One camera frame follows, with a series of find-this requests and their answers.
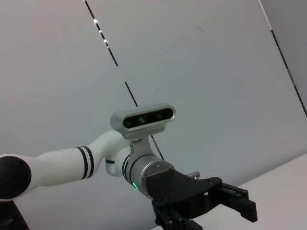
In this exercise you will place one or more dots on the black robot torso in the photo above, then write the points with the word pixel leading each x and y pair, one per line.
pixel 10 215

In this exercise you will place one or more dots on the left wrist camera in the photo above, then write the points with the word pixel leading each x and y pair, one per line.
pixel 144 119

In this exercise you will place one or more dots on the black wall seam strip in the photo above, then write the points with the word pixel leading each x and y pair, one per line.
pixel 283 57
pixel 111 54

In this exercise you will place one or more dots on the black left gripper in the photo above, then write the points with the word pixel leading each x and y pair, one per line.
pixel 177 189

